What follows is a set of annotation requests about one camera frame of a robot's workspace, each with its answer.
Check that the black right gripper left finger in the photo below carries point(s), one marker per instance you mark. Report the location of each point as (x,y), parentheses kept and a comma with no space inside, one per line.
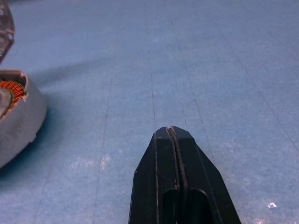
(151,182)

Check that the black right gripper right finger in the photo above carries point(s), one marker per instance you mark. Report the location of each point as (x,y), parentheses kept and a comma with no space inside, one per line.
(201,182)

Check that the grey motor with copper windings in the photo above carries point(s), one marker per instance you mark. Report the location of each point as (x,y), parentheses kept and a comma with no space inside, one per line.
(25,121)

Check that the transparent plastic piece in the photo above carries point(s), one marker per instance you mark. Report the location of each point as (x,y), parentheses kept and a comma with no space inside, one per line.
(5,23)

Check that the blue table cover sheet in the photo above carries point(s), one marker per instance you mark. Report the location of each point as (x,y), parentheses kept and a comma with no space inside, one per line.
(187,70)

